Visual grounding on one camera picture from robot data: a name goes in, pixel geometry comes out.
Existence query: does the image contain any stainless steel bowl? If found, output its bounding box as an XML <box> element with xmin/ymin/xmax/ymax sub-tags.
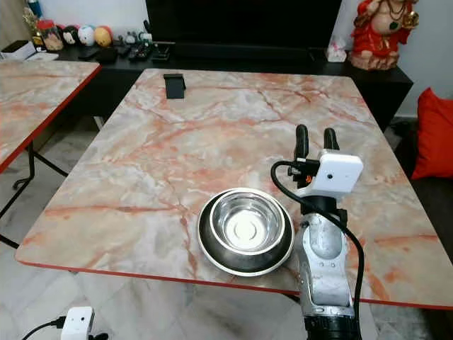
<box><xmin>211</xmin><ymin>192</ymin><xmax>291</xmax><ymax>256</ymax></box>

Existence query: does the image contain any marble pattern table red edge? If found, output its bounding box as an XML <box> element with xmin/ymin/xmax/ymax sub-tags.
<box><xmin>16</xmin><ymin>67</ymin><xmax>453</xmax><ymax>311</ymax></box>
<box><xmin>0</xmin><ymin>59</ymin><xmax>101</xmax><ymax>249</ymax></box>

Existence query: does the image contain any red cushion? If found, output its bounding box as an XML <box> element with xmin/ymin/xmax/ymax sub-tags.
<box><xmin>411</xmin><ymin>87</ymin><xmax>453</xmax><ymax>181</ymax></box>

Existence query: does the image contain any dark sofa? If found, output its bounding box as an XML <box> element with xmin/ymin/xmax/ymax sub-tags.
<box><xmin>388</xmin><ymin>119</ymin><xmax>453</xmax><ymax>238</ymax></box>

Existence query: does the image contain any red laughing buddha statue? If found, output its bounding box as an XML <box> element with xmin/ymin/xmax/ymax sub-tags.
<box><xmin>349</xmin><ymin>0</ymin><xmax>423</xmax><ymax>72</ymax></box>

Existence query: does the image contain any black flat television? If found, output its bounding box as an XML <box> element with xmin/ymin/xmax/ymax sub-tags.
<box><xmin>145</xmin><ymin>0</ymin><xmax>345</xmax><ymax>47</ymax></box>

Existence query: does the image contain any white box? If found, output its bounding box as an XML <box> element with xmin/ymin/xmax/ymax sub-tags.
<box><xmin>1</xmin><ymin>40</ymin><xmax>35</xmax><ymax>62</ymax></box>

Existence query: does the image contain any red lidded jar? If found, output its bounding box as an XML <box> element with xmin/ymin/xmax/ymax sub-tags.
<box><xmin>38</xmin><ymin>20</ymin><xmax>64</xmax><ymax>52</ymax></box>

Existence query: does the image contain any black television console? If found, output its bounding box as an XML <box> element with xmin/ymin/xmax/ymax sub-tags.
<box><xmin>35</xmin><ymin>42</ymin><xmax>415</xmax><ymax>132</ymax></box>

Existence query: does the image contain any black round toy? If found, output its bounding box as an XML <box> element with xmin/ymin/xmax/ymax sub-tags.
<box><xmin>62</xmin><ymin>25</ymin><xmax>80</xmax><ymax>47</ymax></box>

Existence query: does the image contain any white round toy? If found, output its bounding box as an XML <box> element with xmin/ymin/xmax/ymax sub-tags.
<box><xmin>78</xmin><ymin>25</ymin><xmax>96</xmax><ymax>47</ymax></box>

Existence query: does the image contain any orange round toy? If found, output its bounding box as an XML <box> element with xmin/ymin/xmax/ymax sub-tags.
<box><xmin>93</xmin><ymin>26</ymin><xmax>113</xmax><ymax>48</ymax></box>

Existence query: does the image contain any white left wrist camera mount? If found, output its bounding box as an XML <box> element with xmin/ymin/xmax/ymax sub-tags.
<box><xmin>61</xmin><ymin>306</ymin><xmax>95</xmax><ymax>340</ymax></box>

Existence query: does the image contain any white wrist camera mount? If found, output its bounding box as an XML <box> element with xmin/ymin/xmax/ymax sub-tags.
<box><xmin>310</xmin><ymin>150</ymin><xmax>365</xmax><ymax>198</ymax></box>
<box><xmin>61</xmin><ymin>306</ymin><xmax>95</xmax><ymax>340</ymax></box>

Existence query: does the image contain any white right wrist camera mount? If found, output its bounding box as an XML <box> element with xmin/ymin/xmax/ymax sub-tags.
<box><xmin>310</xmin><ymin>150</ymin><xmax>365</xmax><ymax>198</ymax></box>

